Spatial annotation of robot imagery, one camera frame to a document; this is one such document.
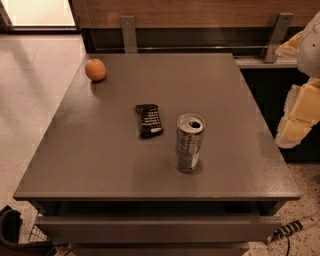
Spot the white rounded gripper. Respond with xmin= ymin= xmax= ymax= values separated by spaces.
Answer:
xmin=275 ymin=11 xmax=320 ymax=149

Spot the silver redbull can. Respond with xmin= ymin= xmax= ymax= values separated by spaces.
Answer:
xmin=175 ymin=113 xmax=205 ymax=173

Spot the striped power strip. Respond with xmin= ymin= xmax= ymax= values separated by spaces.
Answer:
xmin=265 ymin=216 xmax=319 ymax=244

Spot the grey table cabinet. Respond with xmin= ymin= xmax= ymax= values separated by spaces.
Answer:
xmin=14 ymin=54 xmax=300 ymax=256

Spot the black snack bar wrapper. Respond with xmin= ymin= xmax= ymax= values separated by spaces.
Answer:
xmin=135 ymin=104 xmax=164 ymax=138

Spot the orange fruit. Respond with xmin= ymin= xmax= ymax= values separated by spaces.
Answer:
xmin=85 ymin=59 xmax=106 ymax=81

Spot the grey cabinet drawer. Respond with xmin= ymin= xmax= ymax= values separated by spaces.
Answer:
xmin=36 ymin=216 xmax=281 ymax=243

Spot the dark chair base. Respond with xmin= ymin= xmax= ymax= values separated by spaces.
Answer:
xmin=0 ymin=206 xmax=56 ymax=256

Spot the right metal bracket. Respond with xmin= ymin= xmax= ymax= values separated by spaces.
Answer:
xmin=264 ymin=12 xmax=294 ymax=64

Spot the metal bracket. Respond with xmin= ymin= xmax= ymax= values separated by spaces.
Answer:
xmin=121 ymin=16 xmax=138 ymax=54
xmin=264 ymin=12 xmax=294 ymax=64

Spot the black cable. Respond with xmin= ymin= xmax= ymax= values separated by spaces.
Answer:
xmin=284 ymin=234 xmax=292 ymax=256

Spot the left metal bracket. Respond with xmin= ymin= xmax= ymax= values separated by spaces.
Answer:
xmin=121 ymin=16 xmax=138 ymax=54

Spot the wire mesh basket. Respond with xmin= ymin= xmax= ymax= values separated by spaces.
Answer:
xmin=28 ymin=221 xmax=49 ymax=242

